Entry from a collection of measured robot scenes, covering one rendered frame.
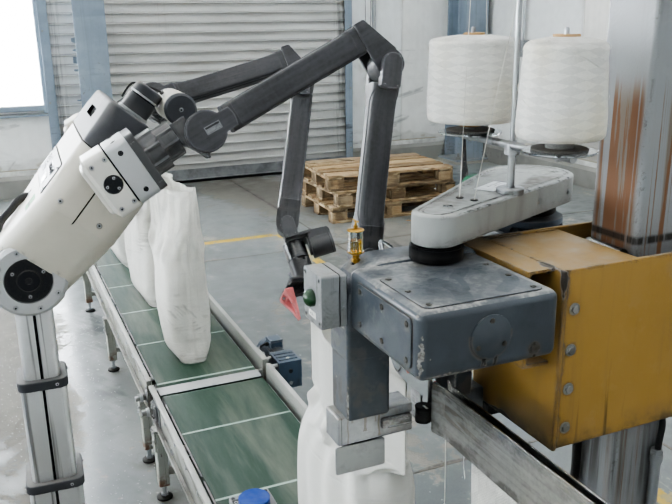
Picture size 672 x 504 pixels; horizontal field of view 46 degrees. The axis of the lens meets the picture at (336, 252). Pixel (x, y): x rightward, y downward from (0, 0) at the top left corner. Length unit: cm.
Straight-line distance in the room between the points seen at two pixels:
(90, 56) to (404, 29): 374
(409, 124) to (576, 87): 873
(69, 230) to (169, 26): 719
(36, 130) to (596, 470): 763
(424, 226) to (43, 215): 79
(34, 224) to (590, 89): 108
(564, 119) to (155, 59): 768
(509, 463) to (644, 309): 36
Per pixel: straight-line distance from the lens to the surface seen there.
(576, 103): 125
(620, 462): 162
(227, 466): 258
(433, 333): 109
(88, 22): 824
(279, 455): 261
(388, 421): 141
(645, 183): 143
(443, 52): 147
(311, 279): 127
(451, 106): 146
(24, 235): 172
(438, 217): 126
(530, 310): 117
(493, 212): 137
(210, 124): 149
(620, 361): 142
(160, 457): 305
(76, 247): 170
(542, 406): 138
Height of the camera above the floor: 172
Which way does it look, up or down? 16 degrees down
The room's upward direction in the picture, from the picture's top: 1 degrees counter-clockwise
